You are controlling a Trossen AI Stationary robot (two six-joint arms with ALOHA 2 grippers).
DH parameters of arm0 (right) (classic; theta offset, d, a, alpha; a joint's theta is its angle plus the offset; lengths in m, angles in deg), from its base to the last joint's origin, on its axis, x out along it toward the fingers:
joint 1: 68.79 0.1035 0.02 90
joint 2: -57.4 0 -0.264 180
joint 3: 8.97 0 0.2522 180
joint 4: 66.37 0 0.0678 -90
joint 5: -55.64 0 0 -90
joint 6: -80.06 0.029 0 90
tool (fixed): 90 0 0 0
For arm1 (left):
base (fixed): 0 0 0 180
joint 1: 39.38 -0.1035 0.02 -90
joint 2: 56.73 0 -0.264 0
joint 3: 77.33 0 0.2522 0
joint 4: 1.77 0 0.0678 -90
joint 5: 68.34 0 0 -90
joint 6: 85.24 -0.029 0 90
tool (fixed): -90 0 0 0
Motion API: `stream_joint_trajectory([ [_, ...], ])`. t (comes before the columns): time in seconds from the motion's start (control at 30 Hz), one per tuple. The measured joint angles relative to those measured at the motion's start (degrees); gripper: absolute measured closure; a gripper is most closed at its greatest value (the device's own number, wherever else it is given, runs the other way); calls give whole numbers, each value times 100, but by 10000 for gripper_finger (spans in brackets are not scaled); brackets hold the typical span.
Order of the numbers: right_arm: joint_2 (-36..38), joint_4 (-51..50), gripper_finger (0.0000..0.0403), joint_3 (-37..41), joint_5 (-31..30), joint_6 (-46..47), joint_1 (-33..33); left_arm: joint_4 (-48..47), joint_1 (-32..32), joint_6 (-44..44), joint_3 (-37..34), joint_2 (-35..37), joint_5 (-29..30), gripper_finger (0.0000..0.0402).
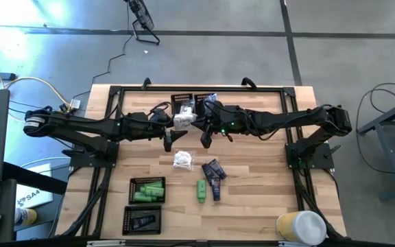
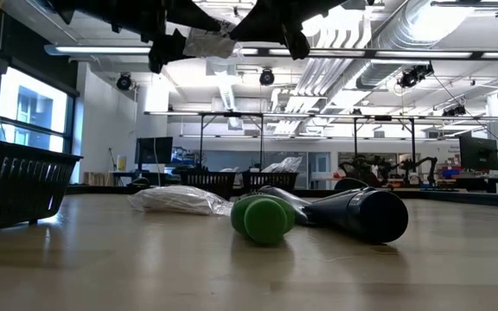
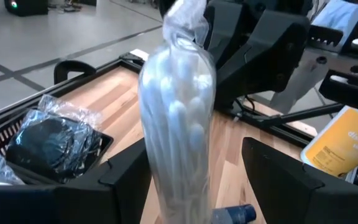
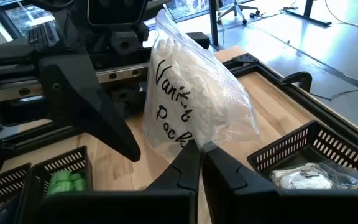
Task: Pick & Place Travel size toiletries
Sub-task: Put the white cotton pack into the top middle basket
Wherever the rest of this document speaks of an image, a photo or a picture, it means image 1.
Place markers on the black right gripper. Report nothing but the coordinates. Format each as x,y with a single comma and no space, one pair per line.
218,118

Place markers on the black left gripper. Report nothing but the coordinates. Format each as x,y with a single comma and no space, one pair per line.
149,127

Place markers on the black sponge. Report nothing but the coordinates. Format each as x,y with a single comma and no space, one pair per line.
212,99

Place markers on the green Pert shampoo bottle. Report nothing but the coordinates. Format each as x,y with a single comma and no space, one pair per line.
201,190
153,187
156,193
142,198

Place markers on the black rectangular package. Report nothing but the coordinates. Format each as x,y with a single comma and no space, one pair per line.
143,221

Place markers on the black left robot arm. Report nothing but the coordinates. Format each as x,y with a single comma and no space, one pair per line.
81,123

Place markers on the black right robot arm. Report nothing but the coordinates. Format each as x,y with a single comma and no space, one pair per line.
286,118

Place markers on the black plastic slotted basket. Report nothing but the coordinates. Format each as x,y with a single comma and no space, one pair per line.
131,185
180,97
126,219
200,97

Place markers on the black item in clear bag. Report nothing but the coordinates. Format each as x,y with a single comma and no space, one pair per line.
207,170

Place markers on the small white adapter box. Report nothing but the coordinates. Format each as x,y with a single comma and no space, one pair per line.
75,103

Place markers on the black floor fan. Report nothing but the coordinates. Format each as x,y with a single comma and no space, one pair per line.
142,17

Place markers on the yellow container with white lid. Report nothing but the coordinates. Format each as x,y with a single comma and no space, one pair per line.
302,226

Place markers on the black desk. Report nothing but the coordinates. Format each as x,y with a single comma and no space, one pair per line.
36,178

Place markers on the white cardboard box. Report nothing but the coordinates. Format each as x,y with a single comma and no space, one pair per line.
33,197

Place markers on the yellow and white can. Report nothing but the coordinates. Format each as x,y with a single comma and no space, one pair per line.
26,216

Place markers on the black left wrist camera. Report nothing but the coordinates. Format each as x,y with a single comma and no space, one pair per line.
159,117

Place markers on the black aluminium table frame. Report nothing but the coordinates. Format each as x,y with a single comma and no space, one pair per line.
252,90

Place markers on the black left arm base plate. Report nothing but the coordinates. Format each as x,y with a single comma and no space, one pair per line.
91,157

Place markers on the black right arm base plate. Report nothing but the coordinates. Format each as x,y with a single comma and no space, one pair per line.
315,157

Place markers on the grey metal table frame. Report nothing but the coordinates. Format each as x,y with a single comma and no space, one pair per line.
389,137

